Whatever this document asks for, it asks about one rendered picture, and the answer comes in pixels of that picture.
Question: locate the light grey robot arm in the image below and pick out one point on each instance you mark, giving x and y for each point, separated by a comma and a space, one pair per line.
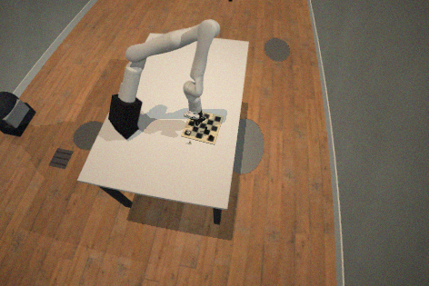
137, 54

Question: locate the chessboard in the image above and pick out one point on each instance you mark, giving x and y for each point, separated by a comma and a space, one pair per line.
212, 122

